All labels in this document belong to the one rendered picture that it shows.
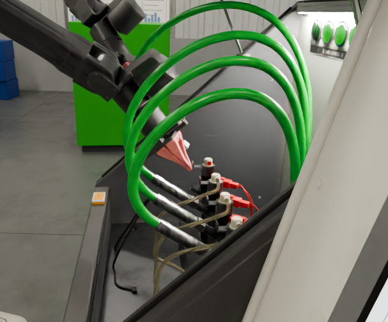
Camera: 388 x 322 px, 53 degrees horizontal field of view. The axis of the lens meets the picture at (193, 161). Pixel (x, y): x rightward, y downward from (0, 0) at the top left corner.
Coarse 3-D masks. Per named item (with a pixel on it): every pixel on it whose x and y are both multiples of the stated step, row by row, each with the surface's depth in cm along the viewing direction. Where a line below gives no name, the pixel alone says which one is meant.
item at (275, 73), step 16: (208, 64) 54; (224, 64) 54; (240, 64) 55; (256, 64) 55; (176, 80) 54; (288, 80) 57; (160, 96) 55; (288, 96) 58; (144, 112) 55; (304, 128) 60; (128, 144) 57; (304, 144) 60; (128, 160) 57; (144, 192) 60; (176, 208) 61
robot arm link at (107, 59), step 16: (0, 0) 61; (16, 0) 63; (0, 16) 62; (16, 16) 62; (32, 16) 63; (0, 32) 64; (16, 32) 64; (32, 32) 64; (48, 32) 64; (64, 32) 66; (32, 48) 65; (48, 48) 65; (64, 48) 65; (80, 48) 66; (96, 48) 70; (64, 64) 66; (80, 64) 66; (96, 64) 66; (112, 64) 69; (80, 80) 68; (112, 80) 68
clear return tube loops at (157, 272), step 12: (216, 180) 68; (180, 204) 66; (228, 204) 60; (216, 216) 59; (180, 228) 58; (156, 240) 68; (156, 252) 59; (180, 252) 52; (156, 264) 60; (168, 264) 67; (156, 276) 53; (156, 288) 53
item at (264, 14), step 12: (192, 12) 76; (252, 12) 73; (264, 12) 72; (168, 24) 78; (276, 24) 72; (156, 36) 79; (288, 36) 72; (144, 48) 80; (300, 60) 73; (300, 72) 74; (312, 108) 76; (312, 120) 77
